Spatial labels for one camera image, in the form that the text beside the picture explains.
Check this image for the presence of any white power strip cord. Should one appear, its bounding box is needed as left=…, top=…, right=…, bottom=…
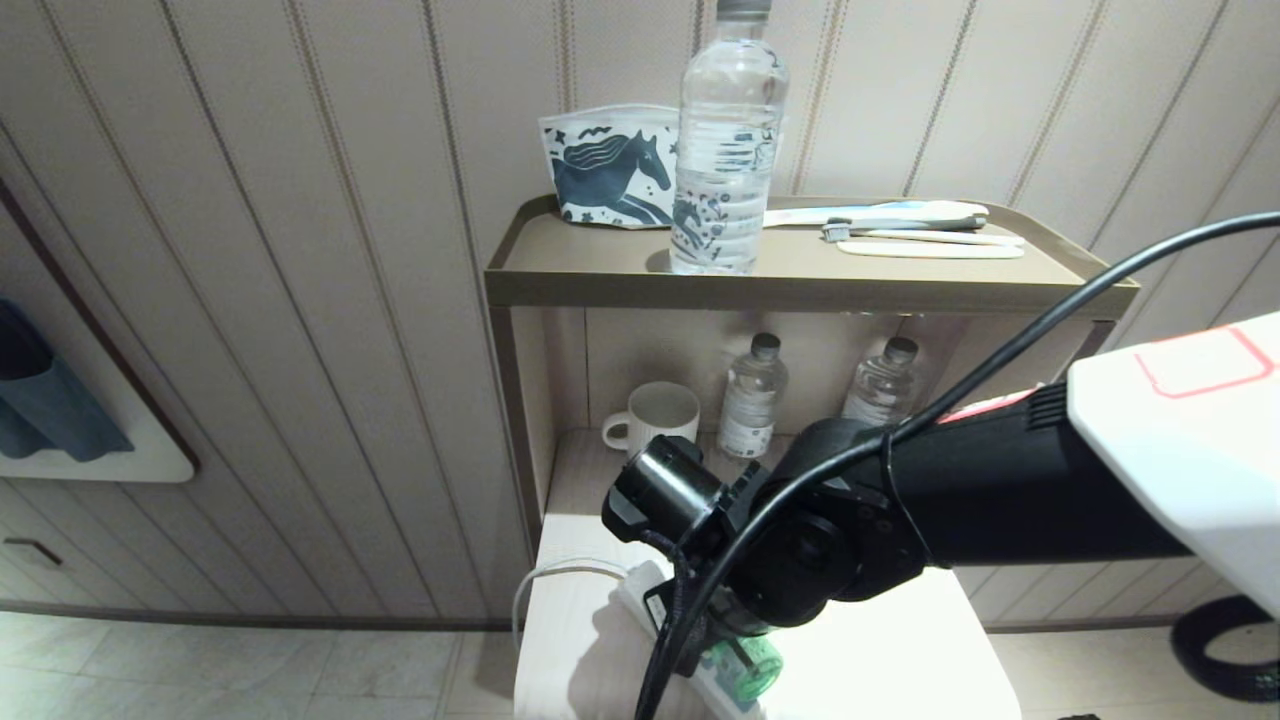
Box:
left=512, top=558, right=631, bottom=653

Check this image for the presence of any brown bedside shelf unit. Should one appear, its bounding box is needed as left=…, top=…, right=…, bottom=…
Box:
left=484, top=194, right=1141, bottom=720

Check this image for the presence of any dark drawer handle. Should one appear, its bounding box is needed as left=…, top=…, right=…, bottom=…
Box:
left=3, top=537, right=63, bottom=568

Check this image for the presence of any black cable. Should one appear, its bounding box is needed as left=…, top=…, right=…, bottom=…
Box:
left=634, top=211, right=1280, bottom=720

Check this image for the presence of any white ceramic mug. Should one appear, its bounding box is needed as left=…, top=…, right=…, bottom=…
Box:
left=602, top=381, right=701, bottom=456

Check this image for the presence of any white wall tray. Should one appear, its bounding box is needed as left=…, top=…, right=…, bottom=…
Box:
left=0, top=180, right=198, bottom=485

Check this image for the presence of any white toothbrush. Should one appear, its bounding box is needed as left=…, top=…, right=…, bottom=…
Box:
left=822, top=221, right=1027, bottom=248

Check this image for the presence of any white power strip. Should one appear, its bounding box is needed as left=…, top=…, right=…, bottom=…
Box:
left=616, top=560, right=763, bottom=720

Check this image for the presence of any small clear water bottle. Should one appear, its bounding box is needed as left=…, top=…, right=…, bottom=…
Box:
left=718, top=333, right=789, bottom=460
left=842, top=336, right=920, bottom=428

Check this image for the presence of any large clear water bottle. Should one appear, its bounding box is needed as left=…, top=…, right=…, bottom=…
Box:
left=669, top=0, right=790, bottom=276

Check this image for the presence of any green mosquito repellent device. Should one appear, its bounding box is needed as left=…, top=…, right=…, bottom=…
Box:
left=706, top=634, right=783, bottom=702

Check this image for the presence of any blue cloth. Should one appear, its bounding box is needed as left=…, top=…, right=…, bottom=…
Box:
left=0, top=298, right=135, bottom=464

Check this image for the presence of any white flat comb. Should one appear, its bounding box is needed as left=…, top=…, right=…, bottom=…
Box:
left=837, top=240, right=1026, bottom=260

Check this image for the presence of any horse print pouch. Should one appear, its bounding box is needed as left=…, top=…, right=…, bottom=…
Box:
left=539, top=105, right=683, bottom=230

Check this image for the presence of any black round object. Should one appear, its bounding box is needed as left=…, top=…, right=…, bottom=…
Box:
left=1170, top=595, right=1280, bottom=703

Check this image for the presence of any white toothpaste tube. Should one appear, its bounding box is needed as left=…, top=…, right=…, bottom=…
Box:
left=764, top=200, right=990, bottom=230

